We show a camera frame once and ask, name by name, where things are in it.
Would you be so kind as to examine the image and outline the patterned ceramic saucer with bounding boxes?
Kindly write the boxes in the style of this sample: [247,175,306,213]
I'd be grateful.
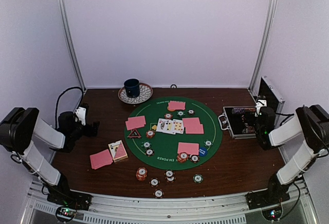
[118,83,153,105]

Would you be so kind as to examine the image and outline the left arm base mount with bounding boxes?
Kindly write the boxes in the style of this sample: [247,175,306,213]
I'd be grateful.
[47,192,92,211]

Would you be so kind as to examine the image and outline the red-backed card deck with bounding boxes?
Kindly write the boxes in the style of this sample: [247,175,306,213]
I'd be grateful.
[89,149,113,170]

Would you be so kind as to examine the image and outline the card box under deck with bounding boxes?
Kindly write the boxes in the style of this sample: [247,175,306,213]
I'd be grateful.
[108,140,128,162]

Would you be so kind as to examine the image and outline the aluminium poker chip case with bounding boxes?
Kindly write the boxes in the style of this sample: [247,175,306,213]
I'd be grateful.
[218,76,285,139]

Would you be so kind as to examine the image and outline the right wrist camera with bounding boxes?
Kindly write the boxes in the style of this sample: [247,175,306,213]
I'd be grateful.
[255,99,267,117]

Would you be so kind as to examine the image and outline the hundred chips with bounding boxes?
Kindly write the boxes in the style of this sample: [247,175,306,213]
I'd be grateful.
[189,155,200,163]
[188,109,195,115]

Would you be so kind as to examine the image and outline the green twenty chips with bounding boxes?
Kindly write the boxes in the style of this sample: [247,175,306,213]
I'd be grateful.
[177,110,185,117]

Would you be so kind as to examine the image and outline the red five chips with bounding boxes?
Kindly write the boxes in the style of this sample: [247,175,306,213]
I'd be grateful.
[164,113,173,120]
[177,152,189,163]
[146,130,155,138]

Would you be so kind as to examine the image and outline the red pip face-up card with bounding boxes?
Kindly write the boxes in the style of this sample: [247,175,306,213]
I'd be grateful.
[172,119,185,134]

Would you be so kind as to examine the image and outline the hundred chip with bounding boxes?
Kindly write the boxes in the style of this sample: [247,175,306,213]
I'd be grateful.
[166,176,176,182]
[150,178,159,187]
[153,189,164,198]
[145,148,154,157]
[164,170,174,178]

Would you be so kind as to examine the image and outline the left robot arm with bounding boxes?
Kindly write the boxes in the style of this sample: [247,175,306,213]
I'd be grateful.
[1,107,100,206]

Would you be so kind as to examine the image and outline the round green poker mat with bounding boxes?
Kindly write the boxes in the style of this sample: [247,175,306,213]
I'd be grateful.
[124,97,223,171]

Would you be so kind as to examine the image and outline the red five chip stack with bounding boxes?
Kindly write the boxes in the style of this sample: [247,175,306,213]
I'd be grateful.
[136,167,148,181]

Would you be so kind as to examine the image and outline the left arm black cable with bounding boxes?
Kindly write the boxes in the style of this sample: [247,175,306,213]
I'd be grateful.
[55,86,84,128]

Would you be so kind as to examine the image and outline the green twenty chip stack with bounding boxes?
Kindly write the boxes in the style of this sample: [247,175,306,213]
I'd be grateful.
[193,174,204,183]

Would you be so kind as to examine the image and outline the four of spades card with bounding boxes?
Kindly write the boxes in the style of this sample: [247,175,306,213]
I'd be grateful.
[163,119,175,134]

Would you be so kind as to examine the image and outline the dark blue mug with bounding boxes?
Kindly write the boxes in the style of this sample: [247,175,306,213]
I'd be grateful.
[124,79,140,98]

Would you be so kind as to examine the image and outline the aluminium frame post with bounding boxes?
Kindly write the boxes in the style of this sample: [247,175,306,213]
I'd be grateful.
[249,0,278,92]
[58,0,86,91]

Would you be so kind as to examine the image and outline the dealt red-backed card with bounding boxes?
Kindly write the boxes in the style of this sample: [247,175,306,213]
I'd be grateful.
[125,120,145,130]

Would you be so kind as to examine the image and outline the blue small blind button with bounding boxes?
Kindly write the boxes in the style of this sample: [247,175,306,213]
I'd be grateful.
[199,147,208,157]

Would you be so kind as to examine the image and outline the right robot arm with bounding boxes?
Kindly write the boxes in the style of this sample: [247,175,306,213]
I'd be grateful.
[255,104,328,204]

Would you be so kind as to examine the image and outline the left aluminium frame post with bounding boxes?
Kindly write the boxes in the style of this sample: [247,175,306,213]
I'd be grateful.
[58,0,86,91]

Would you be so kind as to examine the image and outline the right aluminium frame post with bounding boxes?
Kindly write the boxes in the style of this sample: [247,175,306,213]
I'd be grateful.
[249,0,278,92]

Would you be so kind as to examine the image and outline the face-down community card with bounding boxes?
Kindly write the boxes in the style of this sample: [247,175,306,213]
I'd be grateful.
[185,124,204,134]
[182,117,201,128]

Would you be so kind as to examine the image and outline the queen of hearts card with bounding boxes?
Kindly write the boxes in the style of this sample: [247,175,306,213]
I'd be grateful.
[156,118,169,133]

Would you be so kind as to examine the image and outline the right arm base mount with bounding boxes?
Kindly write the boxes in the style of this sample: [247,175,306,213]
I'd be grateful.
[245,191,290,210]

